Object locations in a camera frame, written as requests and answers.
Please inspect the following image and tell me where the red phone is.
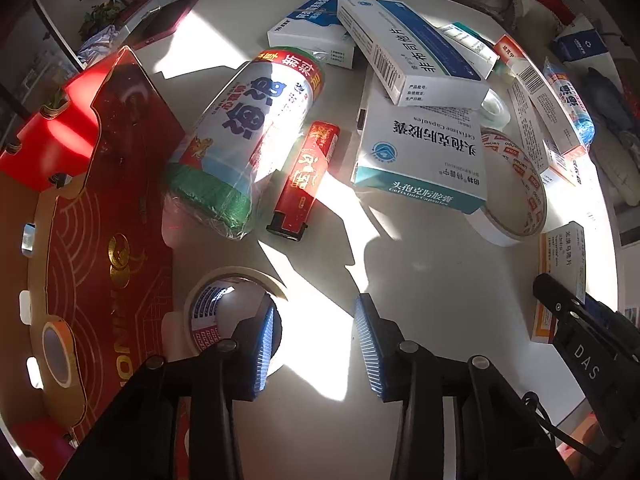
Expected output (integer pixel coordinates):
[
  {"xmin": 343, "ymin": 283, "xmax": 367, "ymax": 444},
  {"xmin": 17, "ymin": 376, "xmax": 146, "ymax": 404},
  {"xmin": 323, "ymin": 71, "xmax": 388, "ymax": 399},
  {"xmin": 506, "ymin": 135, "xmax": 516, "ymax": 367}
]
[{"xmin": 122, "ymin": 0, "xmax": 201, "ymax": 51}]

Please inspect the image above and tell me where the red cardboard box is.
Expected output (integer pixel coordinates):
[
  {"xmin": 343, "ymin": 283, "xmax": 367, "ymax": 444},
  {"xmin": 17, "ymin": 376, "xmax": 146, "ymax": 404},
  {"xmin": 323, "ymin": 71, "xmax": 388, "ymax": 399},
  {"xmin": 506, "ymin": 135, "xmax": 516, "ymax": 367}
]
[{"xmin": 0, "ymin": 45, "xmax": 188, "ymax": 480}]

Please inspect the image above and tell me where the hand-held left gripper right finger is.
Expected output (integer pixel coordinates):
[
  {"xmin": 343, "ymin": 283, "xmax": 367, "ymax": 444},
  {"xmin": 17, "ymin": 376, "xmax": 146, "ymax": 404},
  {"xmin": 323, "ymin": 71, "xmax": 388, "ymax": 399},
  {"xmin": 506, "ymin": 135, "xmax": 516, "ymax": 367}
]
[{"xmin": 352, "ymin": 292, "xmax": 576, "ymax": 480}]

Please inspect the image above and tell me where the red lighter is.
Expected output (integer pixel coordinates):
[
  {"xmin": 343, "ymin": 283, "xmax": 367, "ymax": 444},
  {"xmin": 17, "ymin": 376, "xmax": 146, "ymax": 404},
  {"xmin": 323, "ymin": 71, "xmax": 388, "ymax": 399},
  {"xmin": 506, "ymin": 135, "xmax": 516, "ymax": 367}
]
[{"xmin": 266, "ymin": 121, "xmax": 341, "ymax": 243}]

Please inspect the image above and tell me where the beige masking tape roll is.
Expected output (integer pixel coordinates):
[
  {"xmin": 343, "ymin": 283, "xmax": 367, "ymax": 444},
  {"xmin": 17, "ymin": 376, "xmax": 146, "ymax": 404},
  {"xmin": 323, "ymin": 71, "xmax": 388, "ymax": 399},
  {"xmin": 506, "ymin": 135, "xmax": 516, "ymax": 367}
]
[{"xmin": 182, "ymin": 266, "xmax": 290, "ymax": 361}]

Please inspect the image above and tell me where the orange white medicine box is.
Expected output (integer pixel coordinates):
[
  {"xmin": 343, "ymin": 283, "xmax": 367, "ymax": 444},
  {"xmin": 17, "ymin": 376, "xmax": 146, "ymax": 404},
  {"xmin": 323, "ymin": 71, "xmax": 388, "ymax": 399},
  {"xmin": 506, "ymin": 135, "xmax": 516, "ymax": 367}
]
[{"xmin": 530, "ymin": 221, "xmax": 587, "ymax": 345}]

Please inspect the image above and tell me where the small clear tape roll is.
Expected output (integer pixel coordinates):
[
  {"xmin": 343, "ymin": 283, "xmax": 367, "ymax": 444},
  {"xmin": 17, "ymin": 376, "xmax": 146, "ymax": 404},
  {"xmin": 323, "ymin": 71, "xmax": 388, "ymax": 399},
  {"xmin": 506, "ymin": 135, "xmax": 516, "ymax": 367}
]
[{"xmin": 481, "ymin": 91, "xmax": 512, "ymax": 128}]

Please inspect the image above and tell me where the beige armchair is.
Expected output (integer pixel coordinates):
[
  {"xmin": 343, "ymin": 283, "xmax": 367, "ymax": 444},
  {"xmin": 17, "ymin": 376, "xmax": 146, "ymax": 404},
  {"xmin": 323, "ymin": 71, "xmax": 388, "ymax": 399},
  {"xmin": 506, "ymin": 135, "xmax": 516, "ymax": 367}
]
[{"xmin": 590, "ymin": 125, "xmax": 640, "ymax": 211}]

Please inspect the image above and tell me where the small blue garbage bag roll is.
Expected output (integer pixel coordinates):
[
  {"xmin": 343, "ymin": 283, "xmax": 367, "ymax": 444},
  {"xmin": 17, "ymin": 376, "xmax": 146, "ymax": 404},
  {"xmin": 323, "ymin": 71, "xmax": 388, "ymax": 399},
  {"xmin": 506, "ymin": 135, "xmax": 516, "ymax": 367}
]
[{"xmin": 542, "ymin": 57, "xmax": 596, "ymax": 148}]

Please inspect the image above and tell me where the white paper bag blue print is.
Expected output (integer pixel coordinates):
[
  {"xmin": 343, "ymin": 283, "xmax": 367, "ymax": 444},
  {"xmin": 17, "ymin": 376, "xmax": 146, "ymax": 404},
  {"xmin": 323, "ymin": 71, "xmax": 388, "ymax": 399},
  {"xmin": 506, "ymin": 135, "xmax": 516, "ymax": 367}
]
[{"xmin": 552, "ymin": 15, "xmax": 613, "ymax": 63}]

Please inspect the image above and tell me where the white double-sided tape roll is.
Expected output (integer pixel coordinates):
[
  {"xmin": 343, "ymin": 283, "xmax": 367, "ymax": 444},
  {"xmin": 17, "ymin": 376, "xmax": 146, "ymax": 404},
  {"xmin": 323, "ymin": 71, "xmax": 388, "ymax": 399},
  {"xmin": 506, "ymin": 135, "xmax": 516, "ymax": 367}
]
[{"xmin": 465, "ymin": 127, "xmax": 548, "ymax": 247}]

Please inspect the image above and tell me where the small white teal box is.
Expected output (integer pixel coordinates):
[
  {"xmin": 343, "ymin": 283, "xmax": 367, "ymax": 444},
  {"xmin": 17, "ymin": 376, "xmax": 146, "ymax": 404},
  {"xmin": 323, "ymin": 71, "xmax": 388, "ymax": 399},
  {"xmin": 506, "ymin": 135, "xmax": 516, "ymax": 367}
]
[{"xmin": 440, "ymin": 22, "xmax": 501, "ymax": 80}]

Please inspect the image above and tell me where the crumpled light cloth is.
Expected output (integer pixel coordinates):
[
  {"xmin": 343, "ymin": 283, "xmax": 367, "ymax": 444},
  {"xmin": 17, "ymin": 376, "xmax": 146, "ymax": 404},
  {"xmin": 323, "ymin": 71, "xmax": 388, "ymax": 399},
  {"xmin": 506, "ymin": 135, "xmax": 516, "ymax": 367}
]
[{"xmin": 77, "ymin": 27, "xmax": 123, "ymax": 63}]

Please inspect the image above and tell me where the long red white box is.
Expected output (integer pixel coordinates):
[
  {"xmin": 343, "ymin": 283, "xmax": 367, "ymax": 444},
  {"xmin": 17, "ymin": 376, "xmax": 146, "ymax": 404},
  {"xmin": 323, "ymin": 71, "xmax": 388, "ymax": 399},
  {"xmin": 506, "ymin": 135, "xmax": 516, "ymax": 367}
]
[{"xmin": 492, "ymin": 35, "xmax": 588, "ymax": 157}]

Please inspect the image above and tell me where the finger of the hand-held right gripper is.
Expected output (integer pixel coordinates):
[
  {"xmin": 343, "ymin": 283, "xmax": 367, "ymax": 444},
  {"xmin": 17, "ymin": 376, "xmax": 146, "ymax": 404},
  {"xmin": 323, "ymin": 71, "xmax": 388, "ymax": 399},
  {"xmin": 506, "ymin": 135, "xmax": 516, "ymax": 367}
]
[{"xmin": 532, "ymin": 273, "xmax": 622, "ymax": 327}]

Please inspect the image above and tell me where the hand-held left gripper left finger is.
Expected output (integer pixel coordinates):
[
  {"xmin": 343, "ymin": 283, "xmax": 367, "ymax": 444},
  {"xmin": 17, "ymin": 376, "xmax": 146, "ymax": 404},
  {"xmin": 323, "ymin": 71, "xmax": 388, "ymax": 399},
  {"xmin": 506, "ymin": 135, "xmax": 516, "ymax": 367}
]
[{"xmin": 60, "ymin": 292, "xmax": 281, "ymax": 480}]

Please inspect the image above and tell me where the blue clothing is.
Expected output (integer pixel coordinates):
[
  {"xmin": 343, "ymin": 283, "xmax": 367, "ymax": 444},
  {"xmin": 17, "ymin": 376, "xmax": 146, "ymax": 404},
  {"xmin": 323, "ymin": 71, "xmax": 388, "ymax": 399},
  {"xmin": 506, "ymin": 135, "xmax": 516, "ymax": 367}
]
[{"xmin": 582, "ymin": 67, "xmax": 633, "ymax": 136}]

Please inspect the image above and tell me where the large white blue medicine box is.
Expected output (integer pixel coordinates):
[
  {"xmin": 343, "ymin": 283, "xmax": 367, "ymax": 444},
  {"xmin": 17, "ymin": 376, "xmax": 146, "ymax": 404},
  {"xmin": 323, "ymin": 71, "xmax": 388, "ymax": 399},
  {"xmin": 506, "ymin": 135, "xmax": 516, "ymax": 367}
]
[{"xmin": 336, "ymin": 0, "xmax": 492, "ymax": 107}]

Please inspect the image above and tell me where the large garbage bag roll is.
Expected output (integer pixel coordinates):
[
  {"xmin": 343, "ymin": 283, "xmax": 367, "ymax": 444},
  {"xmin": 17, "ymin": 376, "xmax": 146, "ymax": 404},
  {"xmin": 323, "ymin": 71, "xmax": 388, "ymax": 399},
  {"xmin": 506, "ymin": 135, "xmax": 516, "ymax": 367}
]
[{"xmin": 165, "ymin": 49, "xmax": 326, "ymax": 241}]

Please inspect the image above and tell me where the potted plant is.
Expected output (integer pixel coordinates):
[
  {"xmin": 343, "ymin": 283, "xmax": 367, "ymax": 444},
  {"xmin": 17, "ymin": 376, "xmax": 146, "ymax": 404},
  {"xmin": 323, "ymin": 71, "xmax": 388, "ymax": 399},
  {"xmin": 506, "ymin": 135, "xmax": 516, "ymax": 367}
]
[{"xmin": 80, "ymin": 0, "xmax": 126, "ymax": 38}]

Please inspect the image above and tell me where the white teal medicine box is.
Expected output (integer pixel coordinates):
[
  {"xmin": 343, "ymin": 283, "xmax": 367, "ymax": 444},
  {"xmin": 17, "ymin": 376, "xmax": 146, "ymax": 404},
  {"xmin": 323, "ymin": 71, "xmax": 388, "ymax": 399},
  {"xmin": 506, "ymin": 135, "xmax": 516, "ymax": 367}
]
[{"xmin": 351, "ymin": 97, "xmax": 488, "ymax": 216}]

